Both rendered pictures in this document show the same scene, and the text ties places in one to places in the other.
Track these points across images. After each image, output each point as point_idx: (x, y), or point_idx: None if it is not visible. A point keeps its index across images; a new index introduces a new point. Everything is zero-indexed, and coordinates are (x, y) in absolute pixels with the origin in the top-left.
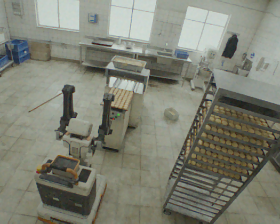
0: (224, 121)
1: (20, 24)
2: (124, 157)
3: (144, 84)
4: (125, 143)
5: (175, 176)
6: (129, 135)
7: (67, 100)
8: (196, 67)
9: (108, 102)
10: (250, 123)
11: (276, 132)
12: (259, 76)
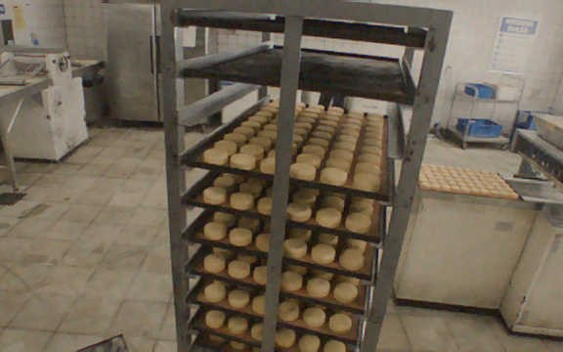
0: (271, 109)
1: None
2: (387, 317)
3: None
4: (434, 318)
5: None
6: (470, 324)
7: (322, 93)
8: None
9: (323, 95)
10: (234, 87)
11: (196, 109)
12: None
